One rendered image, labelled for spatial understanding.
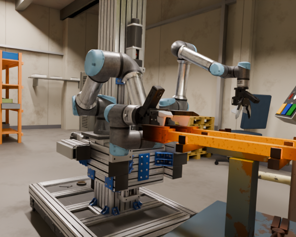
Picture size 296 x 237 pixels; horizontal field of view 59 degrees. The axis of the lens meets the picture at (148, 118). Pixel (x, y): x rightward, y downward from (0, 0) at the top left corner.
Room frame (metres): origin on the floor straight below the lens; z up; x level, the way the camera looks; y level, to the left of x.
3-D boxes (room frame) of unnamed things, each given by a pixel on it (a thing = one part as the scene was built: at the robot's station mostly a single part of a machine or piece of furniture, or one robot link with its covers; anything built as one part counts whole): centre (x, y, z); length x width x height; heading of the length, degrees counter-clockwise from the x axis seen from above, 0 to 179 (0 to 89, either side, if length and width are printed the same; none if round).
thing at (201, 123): (5.12, -0.64, 0.38); 1.12 x 0.74 x 0.77; 38
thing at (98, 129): (1.59, 0.25, 0.87); 0.15 x 0.15 x 0.10
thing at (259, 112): (4.23, -1.49, 0.59); 0.69 x 0.66 x 1.19; 40
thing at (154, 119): (0.89, -0.01, 0.97); 0.12 x 0.08 x 0.09; 50
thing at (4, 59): (6.27, 3.56, 0.99); 2.24 x 0.58 x 1.98; 38
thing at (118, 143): (1.00, 0.09, 0.87); 0.11 x 0.08 x 0.11; 116
